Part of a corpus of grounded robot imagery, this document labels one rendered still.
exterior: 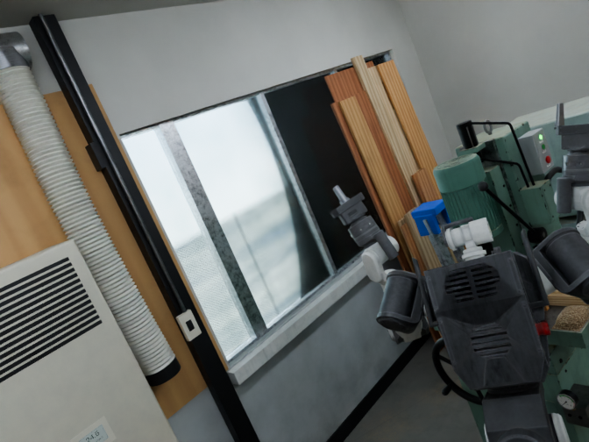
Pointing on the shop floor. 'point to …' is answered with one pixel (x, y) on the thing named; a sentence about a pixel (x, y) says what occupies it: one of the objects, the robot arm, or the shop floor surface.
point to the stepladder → (436, 211)
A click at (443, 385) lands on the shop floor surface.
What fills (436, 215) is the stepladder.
